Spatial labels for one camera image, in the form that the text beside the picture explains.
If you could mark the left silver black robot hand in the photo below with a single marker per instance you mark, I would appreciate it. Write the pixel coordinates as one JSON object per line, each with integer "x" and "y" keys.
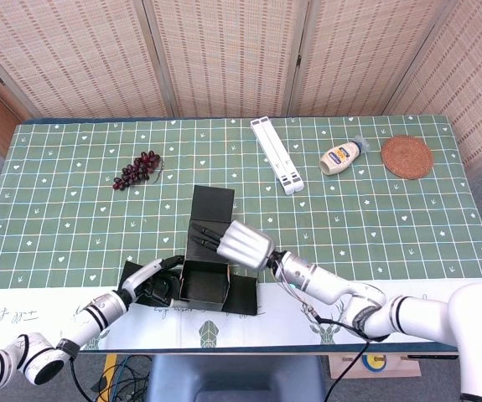
{"x": 140, "y": 276}

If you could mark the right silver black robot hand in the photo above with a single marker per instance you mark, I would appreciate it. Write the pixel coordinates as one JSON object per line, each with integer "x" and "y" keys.
{"x": 245, "y": 247}

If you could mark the black foldable cardboard box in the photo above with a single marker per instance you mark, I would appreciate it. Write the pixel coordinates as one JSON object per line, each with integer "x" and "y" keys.
{"x": 205, "y": 289}

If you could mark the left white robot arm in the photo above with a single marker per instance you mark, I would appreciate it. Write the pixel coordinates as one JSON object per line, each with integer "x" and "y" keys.
{"x": 94, "y": 312}

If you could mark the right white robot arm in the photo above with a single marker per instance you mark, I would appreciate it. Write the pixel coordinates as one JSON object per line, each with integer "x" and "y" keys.
{"x": 333, "y": 289}

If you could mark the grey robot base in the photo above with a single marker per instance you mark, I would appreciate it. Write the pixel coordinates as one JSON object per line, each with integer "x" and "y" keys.
{"x": 232, "y": 377}

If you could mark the white folding laptop stand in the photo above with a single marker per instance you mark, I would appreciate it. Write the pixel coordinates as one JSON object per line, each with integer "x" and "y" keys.
{"x": 276, "y": 155}

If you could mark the green white deer tablecloth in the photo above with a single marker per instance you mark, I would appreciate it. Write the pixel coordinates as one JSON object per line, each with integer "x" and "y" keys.
{"x": 349, "y": 234}

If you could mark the dark red grape bunch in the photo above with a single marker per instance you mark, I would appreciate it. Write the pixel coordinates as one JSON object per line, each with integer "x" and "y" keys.
{"x": 138, "y": 169}

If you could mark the cream mayonnaise squeeze bottle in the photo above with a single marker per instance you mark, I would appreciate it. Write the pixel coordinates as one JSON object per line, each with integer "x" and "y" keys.
{"x": 341, "y": 157}

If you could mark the blue yellow round disc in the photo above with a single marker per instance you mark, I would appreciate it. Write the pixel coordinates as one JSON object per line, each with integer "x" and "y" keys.
{"x": 374, "y": 362}

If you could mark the round woven brown coaster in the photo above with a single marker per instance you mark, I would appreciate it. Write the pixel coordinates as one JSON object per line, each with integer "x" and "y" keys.
{"x": 407, "y": 157}

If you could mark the bamboo folding screen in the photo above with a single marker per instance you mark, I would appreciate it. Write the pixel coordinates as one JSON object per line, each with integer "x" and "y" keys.
{"x": 224, "y": 54}

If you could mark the wooden board under table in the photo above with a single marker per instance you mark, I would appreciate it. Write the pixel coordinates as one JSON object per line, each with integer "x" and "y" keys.
{"x": 395, "y": 369}

